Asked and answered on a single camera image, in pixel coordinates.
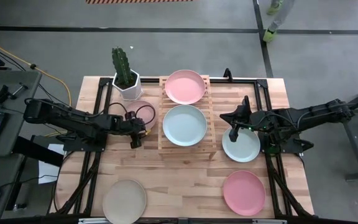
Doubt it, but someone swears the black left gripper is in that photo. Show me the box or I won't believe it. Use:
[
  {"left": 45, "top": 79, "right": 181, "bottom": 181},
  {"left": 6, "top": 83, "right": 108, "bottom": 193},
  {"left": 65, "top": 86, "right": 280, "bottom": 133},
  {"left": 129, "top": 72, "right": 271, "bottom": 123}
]
[{"left": 116, "top": 111, "right": 147, "bottom": 149}]

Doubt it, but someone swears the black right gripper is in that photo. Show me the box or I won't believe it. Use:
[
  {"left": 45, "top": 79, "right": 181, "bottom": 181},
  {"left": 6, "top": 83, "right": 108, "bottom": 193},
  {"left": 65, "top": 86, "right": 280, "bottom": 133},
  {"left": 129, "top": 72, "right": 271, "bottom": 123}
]
[{"left": 219, "top": 95, "right": 262, "bottom": 143}]

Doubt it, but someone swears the pale pink plate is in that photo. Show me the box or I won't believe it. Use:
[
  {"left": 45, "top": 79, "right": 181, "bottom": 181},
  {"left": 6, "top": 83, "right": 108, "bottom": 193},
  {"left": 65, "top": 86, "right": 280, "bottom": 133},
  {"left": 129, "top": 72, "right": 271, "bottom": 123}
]
[{"left": 124, "top": 100, "right": 157, "bottom": 127}]

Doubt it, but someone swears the mint green plate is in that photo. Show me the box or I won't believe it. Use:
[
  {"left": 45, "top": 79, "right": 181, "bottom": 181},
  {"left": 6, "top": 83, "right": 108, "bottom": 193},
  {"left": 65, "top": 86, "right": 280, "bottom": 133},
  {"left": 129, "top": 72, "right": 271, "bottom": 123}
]
[
  {"left": 221, "top": 126, "right": 261, "bottom": 163},
  {"left": 162, "top": 105, "right": 208, "bottom": 147}
]

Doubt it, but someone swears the beige plate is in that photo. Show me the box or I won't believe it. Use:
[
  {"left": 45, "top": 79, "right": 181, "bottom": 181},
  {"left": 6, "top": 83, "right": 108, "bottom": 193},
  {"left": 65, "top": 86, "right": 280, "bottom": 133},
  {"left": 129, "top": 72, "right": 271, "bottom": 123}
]
[{"left": 102, "top": 179, "right": 148, "bottom": 224}]

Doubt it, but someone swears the wooden slatted shelf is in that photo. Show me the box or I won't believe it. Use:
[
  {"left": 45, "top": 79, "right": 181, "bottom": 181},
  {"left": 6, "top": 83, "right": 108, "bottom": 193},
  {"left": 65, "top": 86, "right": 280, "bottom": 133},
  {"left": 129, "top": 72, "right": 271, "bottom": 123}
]
[{"left": 157, "top": 74, "right": 217, "bottom": 162}]

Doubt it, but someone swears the white plant pot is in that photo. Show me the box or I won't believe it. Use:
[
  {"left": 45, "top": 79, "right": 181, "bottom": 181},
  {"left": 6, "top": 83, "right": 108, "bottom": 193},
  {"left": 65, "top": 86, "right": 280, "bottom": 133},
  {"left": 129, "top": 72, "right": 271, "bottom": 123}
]
[{"left": 112, "top": 70, "right": 143, "bottom": 101}]

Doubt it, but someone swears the green cactus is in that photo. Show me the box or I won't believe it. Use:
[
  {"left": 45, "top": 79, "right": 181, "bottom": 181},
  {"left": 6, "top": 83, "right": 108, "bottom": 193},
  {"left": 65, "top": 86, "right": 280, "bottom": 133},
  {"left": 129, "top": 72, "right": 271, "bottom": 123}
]
[{"left": 111, "top": 46, "right": 134, "bottom": 88}]

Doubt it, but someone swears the deep pink plate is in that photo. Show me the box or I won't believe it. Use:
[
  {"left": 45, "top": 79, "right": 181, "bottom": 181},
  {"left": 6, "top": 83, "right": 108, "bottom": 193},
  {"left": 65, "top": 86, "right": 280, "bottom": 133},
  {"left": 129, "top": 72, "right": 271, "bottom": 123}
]
[{"left": 223, "top": 170, "right": 266, "bottom": 217}]

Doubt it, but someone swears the silver table clip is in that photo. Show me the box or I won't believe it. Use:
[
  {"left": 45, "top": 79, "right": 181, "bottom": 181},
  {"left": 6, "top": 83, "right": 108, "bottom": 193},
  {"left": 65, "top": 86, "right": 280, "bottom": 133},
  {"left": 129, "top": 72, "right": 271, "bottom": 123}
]
[
  {"left": 78, "top": 218, "right": 114, "bottom": 224},
  {"left": 252, "top": 218, "right": 288, "bottom": 224}
]

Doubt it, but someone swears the white paper sheet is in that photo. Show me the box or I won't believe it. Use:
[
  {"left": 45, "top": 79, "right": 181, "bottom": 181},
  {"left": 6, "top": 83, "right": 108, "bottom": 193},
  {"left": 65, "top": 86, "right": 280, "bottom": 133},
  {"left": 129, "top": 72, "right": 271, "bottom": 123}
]
[{"left": 38, "top": 142, "right": 65, "bottom": 185}]

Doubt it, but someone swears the black flat panel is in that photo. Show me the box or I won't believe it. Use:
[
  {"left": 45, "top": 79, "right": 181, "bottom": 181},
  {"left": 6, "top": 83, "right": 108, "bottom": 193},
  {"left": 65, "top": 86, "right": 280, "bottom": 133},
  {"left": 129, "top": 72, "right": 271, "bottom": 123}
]
[{"left": 12, "top": 135, "right": 65, "bottom": 168}]

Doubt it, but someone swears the person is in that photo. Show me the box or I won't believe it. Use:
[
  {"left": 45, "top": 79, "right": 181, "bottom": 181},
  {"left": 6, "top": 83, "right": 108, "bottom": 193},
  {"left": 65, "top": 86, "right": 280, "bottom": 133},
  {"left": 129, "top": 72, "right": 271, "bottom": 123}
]
[{"left": 262, "top": 0, "right": 295, "bottom": 44}]

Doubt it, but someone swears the grey side desk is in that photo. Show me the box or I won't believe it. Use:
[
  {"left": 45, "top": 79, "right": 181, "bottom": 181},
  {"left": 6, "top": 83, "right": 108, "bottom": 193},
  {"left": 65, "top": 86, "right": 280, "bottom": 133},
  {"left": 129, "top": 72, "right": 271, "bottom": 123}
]
[{"left": 0, "top": 70, "right": 42, "bottom": 157}]

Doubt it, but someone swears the black clamp tool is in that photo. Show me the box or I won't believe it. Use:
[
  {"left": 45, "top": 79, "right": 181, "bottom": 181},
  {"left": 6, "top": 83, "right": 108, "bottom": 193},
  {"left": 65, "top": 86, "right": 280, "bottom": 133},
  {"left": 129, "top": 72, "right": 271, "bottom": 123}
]
[{"left": 0, "top": 82, "right": 30, "bottom": 106}]

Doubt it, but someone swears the black aluminium table frame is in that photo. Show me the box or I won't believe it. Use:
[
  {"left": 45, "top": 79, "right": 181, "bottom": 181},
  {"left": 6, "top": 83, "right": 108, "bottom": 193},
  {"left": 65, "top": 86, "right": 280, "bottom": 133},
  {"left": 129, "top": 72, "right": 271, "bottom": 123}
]
[{"left": 47, "top": 77, "right": 315, "bottom": 219}]

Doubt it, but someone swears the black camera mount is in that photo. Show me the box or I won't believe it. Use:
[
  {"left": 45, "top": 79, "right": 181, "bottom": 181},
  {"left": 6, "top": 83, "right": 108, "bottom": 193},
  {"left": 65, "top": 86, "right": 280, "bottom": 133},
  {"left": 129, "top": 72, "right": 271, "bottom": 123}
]
[{"left": 223, "top": 68, "right": 234, "bottom": 83}]

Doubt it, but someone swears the yellow cable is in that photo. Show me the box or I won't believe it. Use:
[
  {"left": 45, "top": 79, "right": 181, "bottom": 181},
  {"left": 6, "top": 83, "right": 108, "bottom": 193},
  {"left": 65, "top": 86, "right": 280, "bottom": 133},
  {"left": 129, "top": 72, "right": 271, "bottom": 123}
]
[{"left": 0, "top": 34, "right": 73, "bottom": 138}]

